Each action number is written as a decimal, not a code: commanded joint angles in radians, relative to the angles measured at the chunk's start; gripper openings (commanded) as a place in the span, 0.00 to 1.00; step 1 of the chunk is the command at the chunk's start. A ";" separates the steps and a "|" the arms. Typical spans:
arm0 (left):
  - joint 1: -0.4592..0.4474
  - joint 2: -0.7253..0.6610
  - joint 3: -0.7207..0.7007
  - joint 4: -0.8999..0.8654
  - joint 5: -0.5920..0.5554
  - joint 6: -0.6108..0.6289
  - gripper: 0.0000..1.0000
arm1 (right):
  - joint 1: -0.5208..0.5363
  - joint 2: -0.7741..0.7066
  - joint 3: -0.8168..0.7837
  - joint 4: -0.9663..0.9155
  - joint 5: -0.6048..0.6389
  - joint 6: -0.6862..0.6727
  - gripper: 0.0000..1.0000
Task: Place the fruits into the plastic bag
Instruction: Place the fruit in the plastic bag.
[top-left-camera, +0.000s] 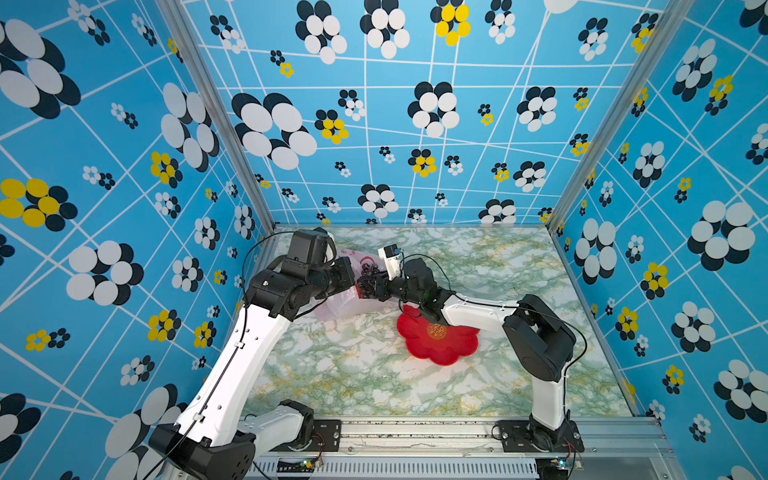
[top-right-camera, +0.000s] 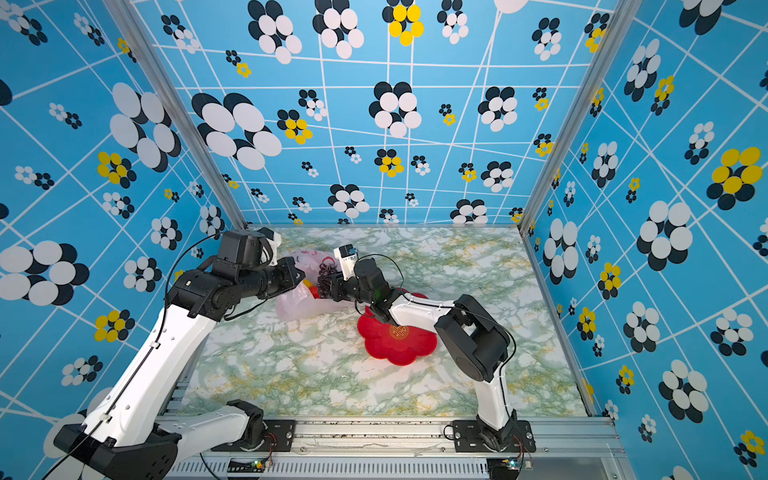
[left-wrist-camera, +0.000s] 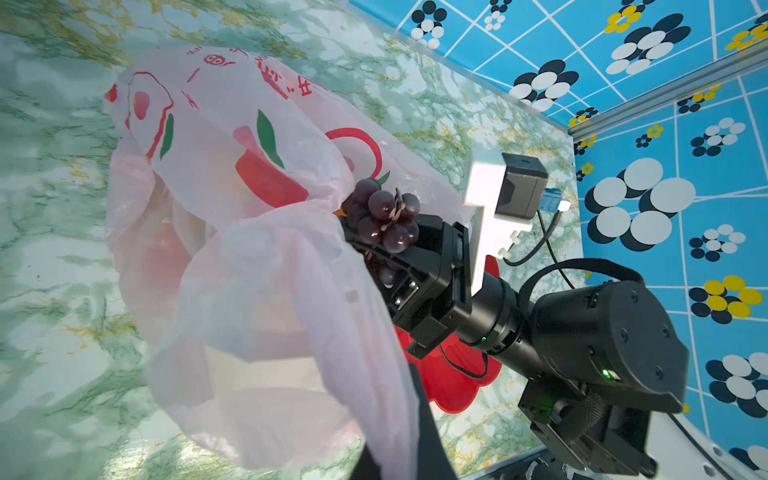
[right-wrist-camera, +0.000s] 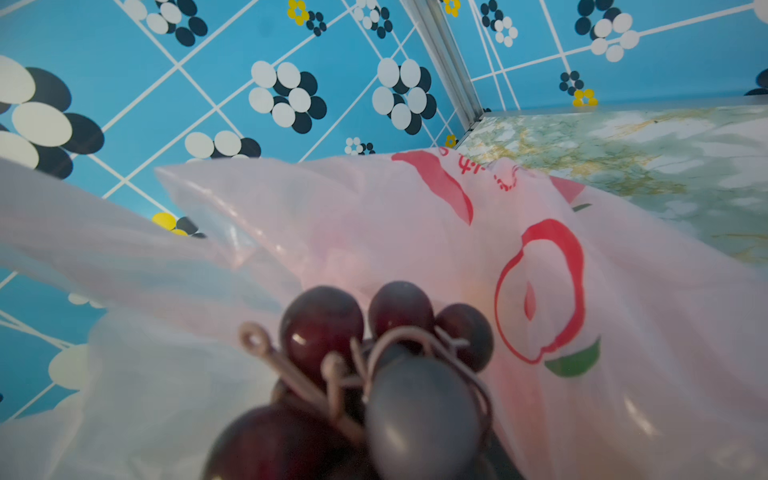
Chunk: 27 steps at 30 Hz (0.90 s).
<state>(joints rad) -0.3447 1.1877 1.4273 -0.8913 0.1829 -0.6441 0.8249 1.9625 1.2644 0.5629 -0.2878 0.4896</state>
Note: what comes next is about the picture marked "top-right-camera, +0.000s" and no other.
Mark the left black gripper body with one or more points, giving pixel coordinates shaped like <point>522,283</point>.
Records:
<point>279,278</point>

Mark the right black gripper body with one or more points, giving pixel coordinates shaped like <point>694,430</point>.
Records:
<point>352,291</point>

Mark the pink printed plastic bag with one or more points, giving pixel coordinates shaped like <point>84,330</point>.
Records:
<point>307,301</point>

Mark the dark purple grape bunch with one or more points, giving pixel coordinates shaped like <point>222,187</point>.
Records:
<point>327,269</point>

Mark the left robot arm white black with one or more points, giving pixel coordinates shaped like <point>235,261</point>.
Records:
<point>125,437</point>

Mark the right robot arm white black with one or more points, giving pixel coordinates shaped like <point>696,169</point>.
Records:
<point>479,346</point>

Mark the red flower-shaped plate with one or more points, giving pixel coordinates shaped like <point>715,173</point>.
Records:
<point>399,345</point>

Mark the left green circuit board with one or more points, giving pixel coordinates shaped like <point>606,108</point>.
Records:
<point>247,466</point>

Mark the green circuit board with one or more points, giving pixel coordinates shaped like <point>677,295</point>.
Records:
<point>503,468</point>
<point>247,466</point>

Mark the right green circuit board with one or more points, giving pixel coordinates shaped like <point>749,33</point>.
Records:
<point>503,468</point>

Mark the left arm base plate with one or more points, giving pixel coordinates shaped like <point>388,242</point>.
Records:
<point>277,437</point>

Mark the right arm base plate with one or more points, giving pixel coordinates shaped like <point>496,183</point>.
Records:
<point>473,436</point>

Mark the aluminium front rail frame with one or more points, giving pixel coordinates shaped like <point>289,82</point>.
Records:
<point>419,448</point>

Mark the left aluminium corner post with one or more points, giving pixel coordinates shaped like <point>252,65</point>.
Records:
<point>127,21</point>

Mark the aluminium corner post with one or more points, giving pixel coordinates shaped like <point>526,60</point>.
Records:
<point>620,22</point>
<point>127,21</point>

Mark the right aluminium corner post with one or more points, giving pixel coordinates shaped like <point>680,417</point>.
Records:
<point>620,22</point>

